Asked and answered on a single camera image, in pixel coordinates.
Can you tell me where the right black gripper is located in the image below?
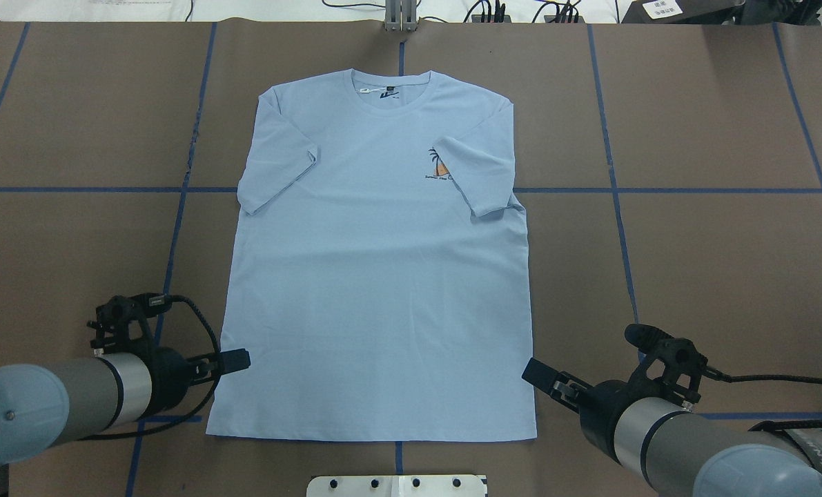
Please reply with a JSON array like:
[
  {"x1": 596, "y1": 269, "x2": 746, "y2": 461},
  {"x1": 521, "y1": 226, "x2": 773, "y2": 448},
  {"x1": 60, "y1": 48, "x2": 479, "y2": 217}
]
[{"x1": 522, "y1": 358, "x2": 643, "y2": 463}]

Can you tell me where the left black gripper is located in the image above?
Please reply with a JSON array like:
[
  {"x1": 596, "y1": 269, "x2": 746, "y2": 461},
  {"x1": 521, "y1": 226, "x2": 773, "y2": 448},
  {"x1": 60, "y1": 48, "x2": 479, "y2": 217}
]
[{"x1": 148, "y1": 347, "x2": 251, "y2": 416}]

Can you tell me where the light blue t-shirt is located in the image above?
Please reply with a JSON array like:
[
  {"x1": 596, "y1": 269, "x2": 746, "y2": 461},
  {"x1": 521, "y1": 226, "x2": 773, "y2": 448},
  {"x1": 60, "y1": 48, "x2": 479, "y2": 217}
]
[{"x1": 206, "y1": 69, "x2": 538, "y2": 442}]

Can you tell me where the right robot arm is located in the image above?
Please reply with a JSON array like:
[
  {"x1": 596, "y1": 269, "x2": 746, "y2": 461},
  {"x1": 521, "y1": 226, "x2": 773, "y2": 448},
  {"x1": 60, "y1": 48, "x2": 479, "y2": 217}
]
[{"x1": 523, "y1": 358, "x2": 822, "y2": 496}]

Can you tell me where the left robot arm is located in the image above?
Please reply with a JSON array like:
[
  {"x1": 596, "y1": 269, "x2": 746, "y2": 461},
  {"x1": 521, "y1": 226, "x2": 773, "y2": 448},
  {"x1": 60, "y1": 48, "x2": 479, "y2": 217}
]
[{"x1": 0, "y1": 347, "x2": 251, "y2": 466}]

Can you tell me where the black box with label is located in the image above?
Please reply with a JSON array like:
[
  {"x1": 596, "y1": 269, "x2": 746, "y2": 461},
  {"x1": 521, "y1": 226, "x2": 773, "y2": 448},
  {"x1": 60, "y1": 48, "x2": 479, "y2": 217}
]
[{"x1": 620, "y1": 1, "x2": 745, "y2": 25}]

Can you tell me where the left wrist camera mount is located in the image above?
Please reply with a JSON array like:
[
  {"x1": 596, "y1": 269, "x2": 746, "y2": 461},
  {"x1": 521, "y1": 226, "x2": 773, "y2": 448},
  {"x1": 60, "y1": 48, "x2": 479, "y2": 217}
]
[{"x1": 86, "y1": 293, "x2": 172, "y2": 360}]

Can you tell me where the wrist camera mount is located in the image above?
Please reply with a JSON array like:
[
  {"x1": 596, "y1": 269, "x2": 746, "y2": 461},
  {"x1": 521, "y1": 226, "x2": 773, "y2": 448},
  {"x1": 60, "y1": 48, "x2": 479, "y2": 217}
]
[
  {"x1": 86, "y1": 293, "x2": 172, "y2": 360},
  {"x1": 625, "y1": 324, "x2": 729, "y2": 408}
]

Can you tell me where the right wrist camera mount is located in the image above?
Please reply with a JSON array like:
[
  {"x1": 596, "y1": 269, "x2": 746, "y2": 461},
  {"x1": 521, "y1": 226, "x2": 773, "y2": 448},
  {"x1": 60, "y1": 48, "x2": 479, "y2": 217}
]
[{"x1": 625, "y1": 324, "x2": 729, "y2": 408}]

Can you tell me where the white pedestal base plate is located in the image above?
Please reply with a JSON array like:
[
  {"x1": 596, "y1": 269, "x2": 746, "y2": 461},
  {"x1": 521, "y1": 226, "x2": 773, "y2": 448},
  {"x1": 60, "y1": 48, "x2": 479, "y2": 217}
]
[{"x1": 306, "y1": 474, "x2": 489, "y2": 496}]

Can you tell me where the aluminium frame post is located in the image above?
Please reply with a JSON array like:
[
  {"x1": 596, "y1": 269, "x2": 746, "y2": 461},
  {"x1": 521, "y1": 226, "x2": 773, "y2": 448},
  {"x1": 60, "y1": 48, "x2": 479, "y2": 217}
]
[{"x1": 383, "y1": 0, "x2": 419, "y2": 32}]

